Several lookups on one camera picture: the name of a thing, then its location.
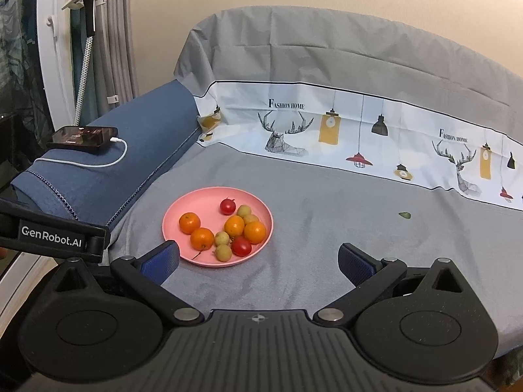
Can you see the grey curtain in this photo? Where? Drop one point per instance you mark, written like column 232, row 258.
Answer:
column 118, row 49

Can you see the blue pillow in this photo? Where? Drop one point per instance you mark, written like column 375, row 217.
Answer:
column 143, row 130

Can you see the black smartphone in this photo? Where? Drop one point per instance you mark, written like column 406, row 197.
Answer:
column 81, row 136

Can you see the white curtain clip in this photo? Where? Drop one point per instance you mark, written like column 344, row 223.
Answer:
column 113, row 99

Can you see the grey printed bed sheet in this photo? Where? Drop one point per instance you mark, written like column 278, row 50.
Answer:
column 327, row 232

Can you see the small green leaf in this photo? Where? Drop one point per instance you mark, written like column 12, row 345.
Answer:
column 404, row 215

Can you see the red cherry tomato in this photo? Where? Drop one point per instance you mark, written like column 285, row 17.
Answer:
column 241, row 246
column 227, row 206

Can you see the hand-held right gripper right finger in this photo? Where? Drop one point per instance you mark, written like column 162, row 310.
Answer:
column 355, row 263

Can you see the small yellow-green plum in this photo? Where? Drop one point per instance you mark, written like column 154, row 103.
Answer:
column 244, row 211
column 223, row 252
column 252, row 217
column 222, row 238

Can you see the orange mandarin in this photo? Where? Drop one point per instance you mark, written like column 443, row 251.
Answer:
column 255, row 232
column 202, row 239
column 189, row 223
column 234, row 226

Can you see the pink plate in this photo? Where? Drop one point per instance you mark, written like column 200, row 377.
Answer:
column 204, row 204

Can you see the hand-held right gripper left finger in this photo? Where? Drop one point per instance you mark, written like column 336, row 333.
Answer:
column 163, row 259

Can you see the white arched frame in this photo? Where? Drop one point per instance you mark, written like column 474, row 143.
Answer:
column 51, row 57

